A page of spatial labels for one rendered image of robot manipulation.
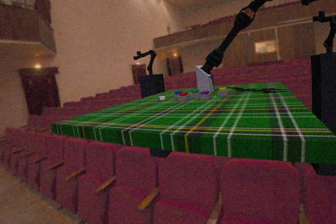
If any green button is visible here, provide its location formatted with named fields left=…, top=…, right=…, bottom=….
left=190, top=90, right=201, bottom=98

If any blue button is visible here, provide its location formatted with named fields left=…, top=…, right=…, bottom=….
left=173, top=91, right=183, bottom=99

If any purple button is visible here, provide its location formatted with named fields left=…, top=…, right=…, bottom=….
left=199, top=91, right=212, bottom=100

